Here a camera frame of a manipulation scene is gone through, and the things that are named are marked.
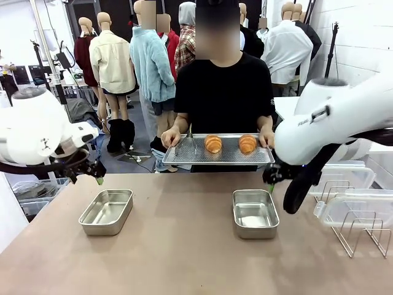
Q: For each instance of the mannequin in light-blue fleece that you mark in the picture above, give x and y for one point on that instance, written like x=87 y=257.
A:
x=150 y=67

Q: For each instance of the black light stand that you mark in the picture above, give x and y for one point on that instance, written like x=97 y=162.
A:
x=38 y=58

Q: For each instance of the person's left forearm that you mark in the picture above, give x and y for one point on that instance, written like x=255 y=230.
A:
x=264 y=124

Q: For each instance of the mannequin in black-white jacket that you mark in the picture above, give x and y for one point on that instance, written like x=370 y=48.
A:
x=313 y=40

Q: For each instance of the person's right forearm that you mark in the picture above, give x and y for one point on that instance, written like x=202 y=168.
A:
x=180 y=121

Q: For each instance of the mannequin in plaid hooded shirt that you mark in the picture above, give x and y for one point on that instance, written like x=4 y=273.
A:
x=184 y=49

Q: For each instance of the white power strip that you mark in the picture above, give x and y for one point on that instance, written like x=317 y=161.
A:
x=138 y=158

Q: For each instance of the person's right hand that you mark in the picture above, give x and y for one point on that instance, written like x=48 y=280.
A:
x=171 y=138

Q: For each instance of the mannequin in red jacket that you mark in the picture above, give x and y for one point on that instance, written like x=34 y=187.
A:
x=172 y=46

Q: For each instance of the white side table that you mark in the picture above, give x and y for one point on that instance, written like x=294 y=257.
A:
x=285 y=104

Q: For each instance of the grey clothes pile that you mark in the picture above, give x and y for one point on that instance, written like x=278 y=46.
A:
x=80 y=110

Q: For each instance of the clear plastic snap lid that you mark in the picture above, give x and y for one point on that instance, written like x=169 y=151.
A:
x=359 y=207
x=353 y=178

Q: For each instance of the mannequin in white shirt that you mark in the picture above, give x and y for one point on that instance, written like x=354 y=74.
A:
x=285 y=52

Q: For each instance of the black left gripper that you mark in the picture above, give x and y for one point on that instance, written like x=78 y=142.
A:
x=89 y=167

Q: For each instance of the mannequin in black jacket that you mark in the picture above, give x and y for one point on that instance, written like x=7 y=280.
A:
x=253 y=43

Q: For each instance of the person's left hand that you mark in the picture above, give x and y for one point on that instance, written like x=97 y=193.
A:
x=267 y=139

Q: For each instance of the perforated metal baking tray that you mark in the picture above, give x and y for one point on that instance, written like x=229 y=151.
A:
x=227 y=157

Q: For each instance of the rectangular stainless steel container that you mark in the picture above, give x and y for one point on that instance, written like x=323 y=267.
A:
x=255 y=215
x=106 y=212

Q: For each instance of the mannequin in maroon sweater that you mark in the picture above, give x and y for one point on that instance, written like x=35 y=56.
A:
x=83 y=58

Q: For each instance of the clear plastic storage bin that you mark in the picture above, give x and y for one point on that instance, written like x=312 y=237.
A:
x=33 y=207
x=52 y=184

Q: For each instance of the metal serving tongs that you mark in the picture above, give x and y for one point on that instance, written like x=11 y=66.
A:
x=184 y=143

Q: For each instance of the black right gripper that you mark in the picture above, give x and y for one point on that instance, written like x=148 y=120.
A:
x=276 y=174

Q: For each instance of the golden croissant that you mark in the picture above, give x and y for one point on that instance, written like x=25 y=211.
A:
x=247 y=143
x=213 y=143

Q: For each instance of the black tripod stand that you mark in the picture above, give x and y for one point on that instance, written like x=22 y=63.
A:
x=332 y=52

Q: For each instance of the blue cloth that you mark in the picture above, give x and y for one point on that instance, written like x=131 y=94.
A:
x=100 y=144

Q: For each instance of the person in black t-shirt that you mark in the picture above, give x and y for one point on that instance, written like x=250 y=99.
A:
x=224 y=92

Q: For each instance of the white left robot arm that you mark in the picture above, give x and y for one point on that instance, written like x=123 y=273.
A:
x=30 y=123

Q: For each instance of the slanted metal pole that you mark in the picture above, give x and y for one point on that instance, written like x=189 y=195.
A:
x=46 y=43

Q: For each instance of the mannequin in cream jacket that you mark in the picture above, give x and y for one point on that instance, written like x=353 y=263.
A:
x=112 y=61

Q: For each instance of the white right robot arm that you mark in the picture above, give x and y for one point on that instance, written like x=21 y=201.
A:
x=325 y=123

